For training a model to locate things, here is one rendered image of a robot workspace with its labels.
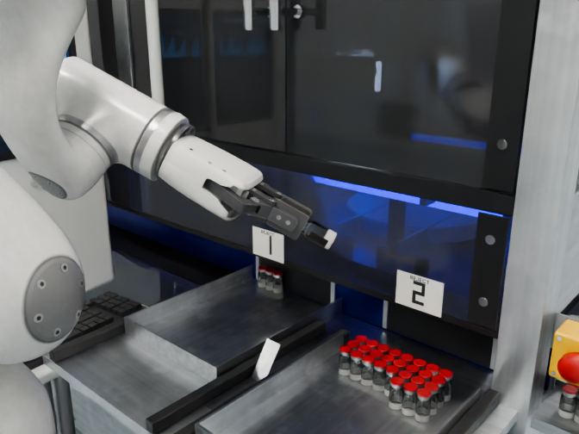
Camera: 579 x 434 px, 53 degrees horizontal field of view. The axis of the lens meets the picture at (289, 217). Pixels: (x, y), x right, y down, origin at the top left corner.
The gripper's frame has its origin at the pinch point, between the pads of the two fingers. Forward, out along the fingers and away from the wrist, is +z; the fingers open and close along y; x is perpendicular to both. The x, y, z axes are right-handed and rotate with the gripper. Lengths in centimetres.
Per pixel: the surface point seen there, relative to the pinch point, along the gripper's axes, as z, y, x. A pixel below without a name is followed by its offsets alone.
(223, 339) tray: -1.2, -31.9, -36.0
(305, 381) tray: 14.3, -21.4, -29.2
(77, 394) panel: -39, -99, -120
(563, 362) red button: 41.3, -12.4, -2.4
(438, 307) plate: 26.9, -25.7, -8.4
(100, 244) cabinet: -41, -66, -49
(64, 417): -31, -66, -100
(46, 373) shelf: -28, -28, -59
